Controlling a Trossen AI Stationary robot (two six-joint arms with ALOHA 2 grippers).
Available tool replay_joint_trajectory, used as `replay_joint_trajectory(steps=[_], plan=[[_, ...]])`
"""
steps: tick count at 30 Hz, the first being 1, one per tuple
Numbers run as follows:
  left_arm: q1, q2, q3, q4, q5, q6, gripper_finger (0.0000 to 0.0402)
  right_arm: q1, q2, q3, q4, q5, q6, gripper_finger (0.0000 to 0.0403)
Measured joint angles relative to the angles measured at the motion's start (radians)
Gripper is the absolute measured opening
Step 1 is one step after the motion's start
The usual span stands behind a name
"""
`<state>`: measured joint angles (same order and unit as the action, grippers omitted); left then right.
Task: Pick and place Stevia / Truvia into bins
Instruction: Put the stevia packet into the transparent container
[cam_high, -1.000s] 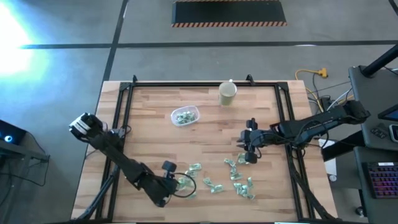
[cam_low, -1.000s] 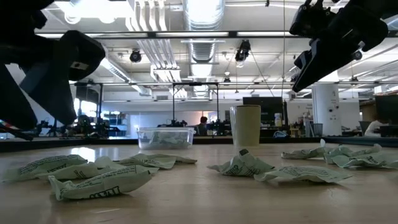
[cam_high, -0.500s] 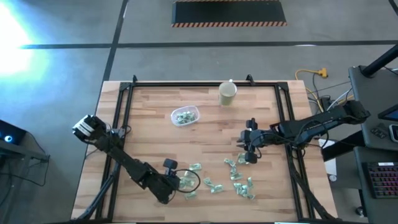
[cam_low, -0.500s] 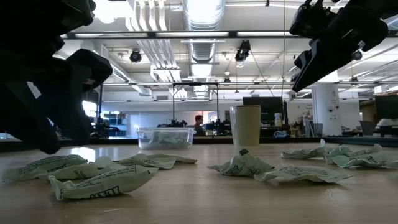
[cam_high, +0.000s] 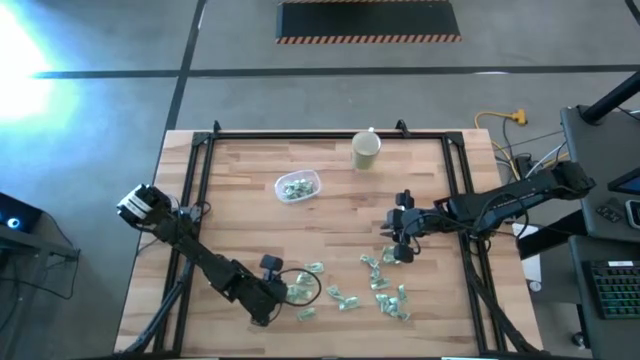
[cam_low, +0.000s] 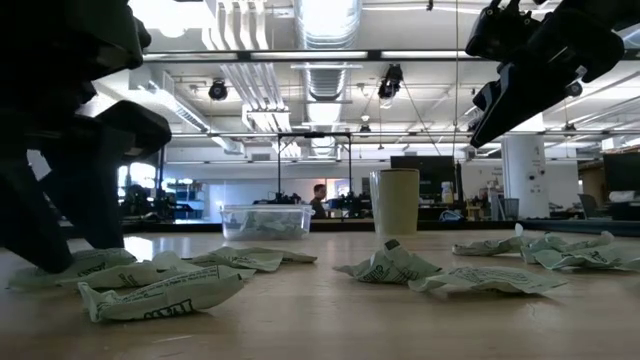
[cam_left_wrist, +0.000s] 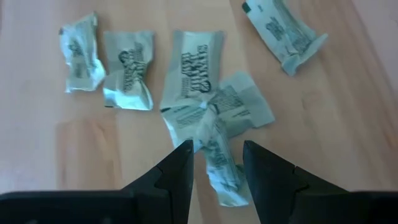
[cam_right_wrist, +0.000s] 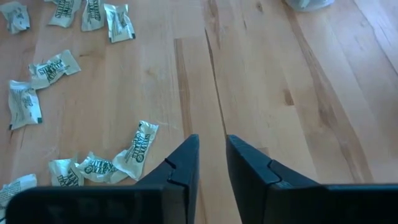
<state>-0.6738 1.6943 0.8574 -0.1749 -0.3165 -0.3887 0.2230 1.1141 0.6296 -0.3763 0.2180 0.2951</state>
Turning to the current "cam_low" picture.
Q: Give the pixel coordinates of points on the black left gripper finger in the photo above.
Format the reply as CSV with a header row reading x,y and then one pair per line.
x,y
30,215
90,200

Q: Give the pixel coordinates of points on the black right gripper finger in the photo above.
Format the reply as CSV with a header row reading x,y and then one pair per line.
x,y
520,95
486,96

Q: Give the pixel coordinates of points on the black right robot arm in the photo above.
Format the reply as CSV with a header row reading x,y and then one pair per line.
x,y
627,11

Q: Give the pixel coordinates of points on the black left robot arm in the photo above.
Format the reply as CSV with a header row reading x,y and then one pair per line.
x,y
60,40

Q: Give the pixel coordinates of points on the black hanging ceiling device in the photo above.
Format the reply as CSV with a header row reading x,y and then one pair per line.
x,y
218,91
575,91
391,80

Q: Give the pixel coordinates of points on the white round pillar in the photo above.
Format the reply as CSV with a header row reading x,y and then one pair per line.
x,y
525,170

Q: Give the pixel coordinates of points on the white plastic bottle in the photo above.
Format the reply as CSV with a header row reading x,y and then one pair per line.
x,y
447,194

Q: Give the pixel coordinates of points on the wooden cabinet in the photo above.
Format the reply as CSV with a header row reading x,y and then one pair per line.
x,y
592,180

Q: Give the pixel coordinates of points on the grey waste bin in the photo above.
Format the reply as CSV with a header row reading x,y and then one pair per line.
x,y
511,209

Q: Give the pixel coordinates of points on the blue bag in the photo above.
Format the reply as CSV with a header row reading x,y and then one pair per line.
x,y
451,216

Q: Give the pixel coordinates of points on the dark office chair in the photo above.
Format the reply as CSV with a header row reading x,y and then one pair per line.
x,y
589,205

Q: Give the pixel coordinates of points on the dark cabinet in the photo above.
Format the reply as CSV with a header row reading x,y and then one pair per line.
x,y
622,175

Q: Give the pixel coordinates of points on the pale green paper cup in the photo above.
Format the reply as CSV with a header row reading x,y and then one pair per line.
x,y
395,200

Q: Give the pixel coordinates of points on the clear plastic container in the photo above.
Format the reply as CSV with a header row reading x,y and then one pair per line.
x,y
300,210

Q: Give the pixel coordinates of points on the person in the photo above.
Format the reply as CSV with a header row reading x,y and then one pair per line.
x,y
318,200

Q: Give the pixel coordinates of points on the black overhead frame beam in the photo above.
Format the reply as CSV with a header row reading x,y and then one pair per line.
x,y
375,55

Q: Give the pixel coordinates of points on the black background frame stand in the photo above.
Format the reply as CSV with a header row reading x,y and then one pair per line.
x,y
315,135

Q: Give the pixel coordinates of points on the silver ceiling air duct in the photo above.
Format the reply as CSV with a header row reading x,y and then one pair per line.
x,y
327,20

